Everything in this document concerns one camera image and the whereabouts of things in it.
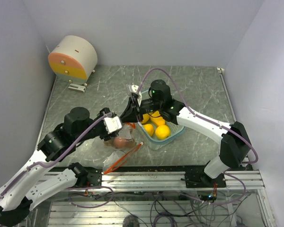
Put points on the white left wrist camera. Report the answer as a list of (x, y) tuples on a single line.
[(113, 124)]

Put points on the blue green plastic basket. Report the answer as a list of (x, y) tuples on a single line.
[(154, 143)]

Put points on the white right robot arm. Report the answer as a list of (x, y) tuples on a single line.
[(232, 138)]

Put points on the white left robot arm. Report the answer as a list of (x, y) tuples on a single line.
[(23, 192)]

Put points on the clear zip top bag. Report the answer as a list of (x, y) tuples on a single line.
[(110, 155)]

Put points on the yellow bell pepper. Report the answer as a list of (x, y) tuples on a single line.
[(162, 132)]

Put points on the small white metal block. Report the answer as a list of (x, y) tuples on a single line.
[(77, 88)]

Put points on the round white drawer box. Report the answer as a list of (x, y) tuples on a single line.
[(73, 59)]

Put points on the yellow mango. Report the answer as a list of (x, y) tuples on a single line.
[(146, 117)]

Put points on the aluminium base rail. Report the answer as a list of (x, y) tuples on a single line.
[(163, 181)]

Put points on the yellow lemon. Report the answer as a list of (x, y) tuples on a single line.
[(157, 119)]

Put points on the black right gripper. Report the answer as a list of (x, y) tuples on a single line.
[(130, 113)]

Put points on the yellow pear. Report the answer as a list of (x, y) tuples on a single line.
[(149, 128)]

